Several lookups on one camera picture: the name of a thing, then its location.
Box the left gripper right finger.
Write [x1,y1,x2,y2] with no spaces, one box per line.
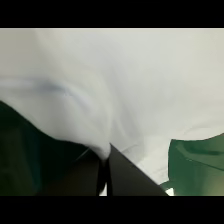
[107,143,170,197]

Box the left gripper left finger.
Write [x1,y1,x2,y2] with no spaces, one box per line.
[39,147,105,197]

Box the white garment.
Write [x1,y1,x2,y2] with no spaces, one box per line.
[0,28,224,197]

